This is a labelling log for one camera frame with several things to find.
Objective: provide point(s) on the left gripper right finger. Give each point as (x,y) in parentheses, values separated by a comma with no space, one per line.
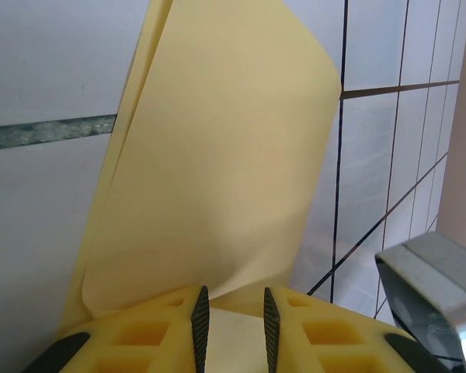
(334,338)

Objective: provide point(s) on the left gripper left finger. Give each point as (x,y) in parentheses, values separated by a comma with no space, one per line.
(140,338)

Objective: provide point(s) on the yellow paper sheet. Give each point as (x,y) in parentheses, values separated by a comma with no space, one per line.
(225,155)

